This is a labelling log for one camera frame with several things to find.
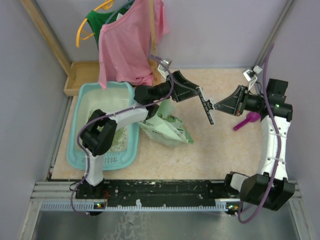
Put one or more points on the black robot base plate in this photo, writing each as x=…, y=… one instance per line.
x=158, y=193

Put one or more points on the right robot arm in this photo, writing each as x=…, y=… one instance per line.
x=270, y=183

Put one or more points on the green cat litter bag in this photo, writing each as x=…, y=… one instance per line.
x=166, y=128

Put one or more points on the pink t-shirt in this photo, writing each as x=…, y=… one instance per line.
x=123, y=47

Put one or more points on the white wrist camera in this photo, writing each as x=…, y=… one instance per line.
x=251, y=75
x=163, y=67

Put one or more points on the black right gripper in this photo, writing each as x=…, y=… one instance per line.
x=235, y=103

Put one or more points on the magenta litter scoop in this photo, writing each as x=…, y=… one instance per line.
x=251, y=117

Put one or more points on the grey plastic bag clip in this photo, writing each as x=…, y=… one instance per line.
x=208, y=105

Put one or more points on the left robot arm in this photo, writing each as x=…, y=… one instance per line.
x=146, y=103

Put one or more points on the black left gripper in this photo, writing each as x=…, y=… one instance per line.
x=182, y=89

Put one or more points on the wooden clothes rack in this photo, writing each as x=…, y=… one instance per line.
x=82, y=72

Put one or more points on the grey slotted cable duct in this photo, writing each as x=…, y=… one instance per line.
x=221, y=205

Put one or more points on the blue grey clothes hanger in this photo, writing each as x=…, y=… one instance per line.
x=121, y=10

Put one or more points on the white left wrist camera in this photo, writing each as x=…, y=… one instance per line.
x=163, y=67

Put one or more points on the green litter pellet pile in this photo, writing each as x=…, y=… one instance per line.
x=120, y=137

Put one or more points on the green shirt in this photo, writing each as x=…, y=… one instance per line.
x=96, y=20

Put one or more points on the teal plastic litter box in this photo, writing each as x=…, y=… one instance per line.
x=91, y=97

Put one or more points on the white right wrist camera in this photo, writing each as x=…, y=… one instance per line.
x=251, y=75

